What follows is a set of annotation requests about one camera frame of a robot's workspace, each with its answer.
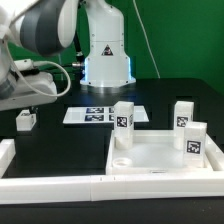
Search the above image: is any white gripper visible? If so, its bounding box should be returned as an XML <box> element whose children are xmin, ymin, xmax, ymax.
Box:
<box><xmin>0</xmin><ymin>72</ymin><xmax>57</xmax><ymax>111</ymax></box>

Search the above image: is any white square tabletop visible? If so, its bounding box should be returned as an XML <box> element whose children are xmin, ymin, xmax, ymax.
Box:
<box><xmin>105</xmin><ymin>130</ymin><xmax>224</xmax><ymax>175</ymax></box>

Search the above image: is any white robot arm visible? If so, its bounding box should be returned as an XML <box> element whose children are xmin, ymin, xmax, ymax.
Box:
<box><xmin>0</xmin><ymin>0</ymin><xmax>135</xmax><ymax>111</ymax></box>

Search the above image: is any white U-shaped obstacle fence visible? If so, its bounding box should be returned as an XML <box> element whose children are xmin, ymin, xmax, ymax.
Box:
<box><xmin>0</xmin><ymin>138</ymin><xmax>224</xmax><ymax>205</ymax></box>

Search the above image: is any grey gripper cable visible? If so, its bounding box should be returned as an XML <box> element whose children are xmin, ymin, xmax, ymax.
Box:
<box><xmin>11</xmin><ymin>58</ymin><xmax>72</xmax><ymax>98</ymax></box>

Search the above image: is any white AprilTag base plate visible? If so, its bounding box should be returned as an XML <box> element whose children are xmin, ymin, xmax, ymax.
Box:
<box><xmin>63</xmin><ymin>106</ymin><xmax>149</xmax><ymax>124</ymax></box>

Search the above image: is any grey hanging cable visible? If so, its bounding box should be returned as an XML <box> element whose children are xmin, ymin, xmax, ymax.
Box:
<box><xmin>132</xmin><ymin>0</ymin><xmax>162</xmax><ymax>80</ymax></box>

